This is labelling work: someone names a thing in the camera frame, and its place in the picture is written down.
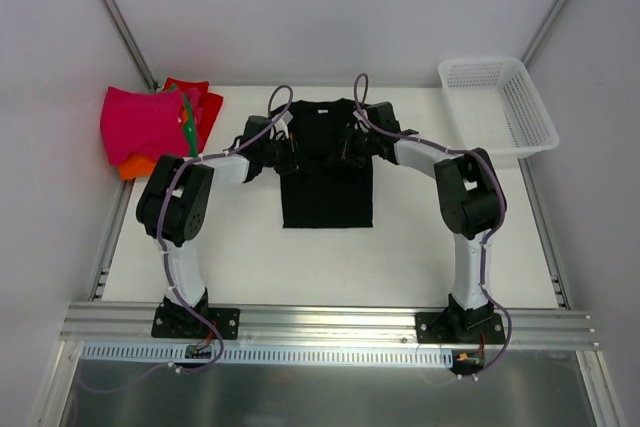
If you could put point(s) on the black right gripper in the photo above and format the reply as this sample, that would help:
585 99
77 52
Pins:
353 150

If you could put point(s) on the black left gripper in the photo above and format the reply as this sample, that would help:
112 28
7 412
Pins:
288 158

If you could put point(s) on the black t shirt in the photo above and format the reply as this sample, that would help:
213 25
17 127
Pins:
330 188

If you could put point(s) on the white plastic basket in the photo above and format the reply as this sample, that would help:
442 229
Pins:
494 104

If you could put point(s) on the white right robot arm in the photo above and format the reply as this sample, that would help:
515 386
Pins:
472 203

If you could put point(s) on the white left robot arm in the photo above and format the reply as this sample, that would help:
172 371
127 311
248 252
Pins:
174 202

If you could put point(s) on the red folded t shirt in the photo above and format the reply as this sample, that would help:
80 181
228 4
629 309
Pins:
207 106

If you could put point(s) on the orange folded t shirt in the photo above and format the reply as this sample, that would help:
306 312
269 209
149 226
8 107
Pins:
137 167

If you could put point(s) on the magenta folded t shirt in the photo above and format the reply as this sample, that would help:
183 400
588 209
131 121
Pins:
120 106

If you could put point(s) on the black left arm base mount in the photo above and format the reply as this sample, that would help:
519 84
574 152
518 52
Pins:
173 321

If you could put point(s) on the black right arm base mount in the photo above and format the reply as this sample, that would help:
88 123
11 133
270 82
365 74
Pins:
458 325

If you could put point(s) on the left aluminium corner post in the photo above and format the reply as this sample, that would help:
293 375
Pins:
130 44

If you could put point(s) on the aluminium front rail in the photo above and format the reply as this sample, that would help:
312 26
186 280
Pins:
532 329

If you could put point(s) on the white slotted cable duct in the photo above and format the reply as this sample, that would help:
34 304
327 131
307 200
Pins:
271 355

